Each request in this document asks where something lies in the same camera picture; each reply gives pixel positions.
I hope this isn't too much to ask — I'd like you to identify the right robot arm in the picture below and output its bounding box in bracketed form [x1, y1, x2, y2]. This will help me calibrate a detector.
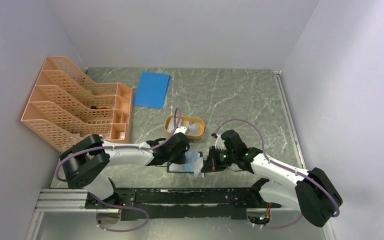
[200, 130, 343, 228]

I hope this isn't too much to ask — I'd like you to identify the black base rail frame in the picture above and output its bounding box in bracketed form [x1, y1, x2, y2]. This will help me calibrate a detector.
[84, 178, 282, 222]

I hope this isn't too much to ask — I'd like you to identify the black leather card holder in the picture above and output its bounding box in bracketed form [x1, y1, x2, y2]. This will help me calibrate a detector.
[166, 151, 203, 174]

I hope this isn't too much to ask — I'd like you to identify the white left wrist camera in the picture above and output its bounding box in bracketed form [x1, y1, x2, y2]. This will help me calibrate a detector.
[174, 126, 190, 136]

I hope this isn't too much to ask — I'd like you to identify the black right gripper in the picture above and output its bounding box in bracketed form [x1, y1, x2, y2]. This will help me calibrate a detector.
[201, 145, 237, 173]

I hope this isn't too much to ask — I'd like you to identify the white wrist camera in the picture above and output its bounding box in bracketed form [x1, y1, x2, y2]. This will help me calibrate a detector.
[211, 133, 226, 150]
[174, 126, 190, 136]

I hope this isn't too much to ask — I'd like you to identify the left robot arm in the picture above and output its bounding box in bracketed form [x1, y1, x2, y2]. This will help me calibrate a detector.
[55, 132, 190, 208]

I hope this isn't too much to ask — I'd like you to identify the yellow oval tray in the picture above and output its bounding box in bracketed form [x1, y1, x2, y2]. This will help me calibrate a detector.
[164, 114, 205, 140]

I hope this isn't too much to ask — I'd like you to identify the peach plastic file organizer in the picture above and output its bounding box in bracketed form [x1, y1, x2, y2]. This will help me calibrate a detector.
[20, 56, 133, 152]

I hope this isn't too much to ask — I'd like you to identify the blue folder sheet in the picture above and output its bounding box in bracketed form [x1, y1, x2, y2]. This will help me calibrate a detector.
[133, 71, 171, 109]

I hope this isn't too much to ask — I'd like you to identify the white VIP card stack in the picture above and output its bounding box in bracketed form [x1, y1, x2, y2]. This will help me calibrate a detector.
[166, 117, 201, 137]

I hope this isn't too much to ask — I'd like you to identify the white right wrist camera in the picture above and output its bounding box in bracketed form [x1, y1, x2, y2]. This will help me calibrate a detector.
[211, 133, 226, 150]

